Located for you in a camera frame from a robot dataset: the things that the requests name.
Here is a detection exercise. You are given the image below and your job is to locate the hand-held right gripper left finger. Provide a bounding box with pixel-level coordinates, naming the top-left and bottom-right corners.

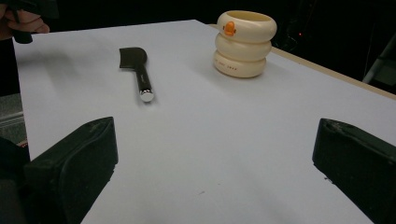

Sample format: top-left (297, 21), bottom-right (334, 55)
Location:
top-left (23, 116), bottom-right (120, 224)

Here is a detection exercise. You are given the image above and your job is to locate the black comb with chrome handle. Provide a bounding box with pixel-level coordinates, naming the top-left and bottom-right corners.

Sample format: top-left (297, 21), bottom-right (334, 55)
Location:
top-left (119, 46), bottom-right (156, 104)

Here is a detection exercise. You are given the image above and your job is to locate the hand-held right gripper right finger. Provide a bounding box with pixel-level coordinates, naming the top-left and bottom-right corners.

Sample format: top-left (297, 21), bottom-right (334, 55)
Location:
top-left (311, 118), bottom-right (396, 224)

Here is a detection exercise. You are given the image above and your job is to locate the grey metal stand leg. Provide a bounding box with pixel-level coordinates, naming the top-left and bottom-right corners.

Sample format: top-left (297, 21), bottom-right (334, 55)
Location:
top-left (362, 32), bottom-right (396, 85)

